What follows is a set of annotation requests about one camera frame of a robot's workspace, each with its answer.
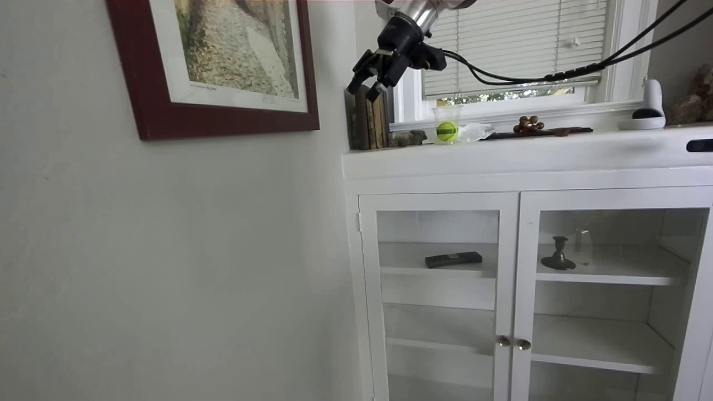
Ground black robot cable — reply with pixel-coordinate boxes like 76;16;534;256
433;0;713;88

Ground dark metal candlestick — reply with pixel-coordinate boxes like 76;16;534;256
541;236;574;268

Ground green tennis ball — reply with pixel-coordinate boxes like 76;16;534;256
436;120;459;141

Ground black remote control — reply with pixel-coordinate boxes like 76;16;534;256
426;252;484;268

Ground dark flat tray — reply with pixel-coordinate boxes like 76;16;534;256
484;126;592;139

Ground brass right door knob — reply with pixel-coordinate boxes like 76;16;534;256
514;338;532;352

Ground brown dried decoration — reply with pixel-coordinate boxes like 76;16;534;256
672;65;713;125

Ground red framed picture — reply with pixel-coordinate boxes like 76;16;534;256
105;0;319;141

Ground white glass-door cabinet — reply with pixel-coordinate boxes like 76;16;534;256
343;126;713;401

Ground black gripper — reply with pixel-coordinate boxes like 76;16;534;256
348;13;446;102

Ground brown pinecone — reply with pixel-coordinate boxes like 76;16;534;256
512;116;544;133

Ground clear glass in cabinet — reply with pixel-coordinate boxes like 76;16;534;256
573;227;596;265

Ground white window blinds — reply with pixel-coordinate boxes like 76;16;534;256
431;0;609;78

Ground white security camera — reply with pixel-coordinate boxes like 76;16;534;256
621;78;667;131

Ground brown wooden box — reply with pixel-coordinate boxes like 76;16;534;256
345;86;391;150

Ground black device on cabinet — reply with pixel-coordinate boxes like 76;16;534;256
687;137;713;150

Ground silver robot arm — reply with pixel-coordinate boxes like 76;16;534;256
348;0;476;100

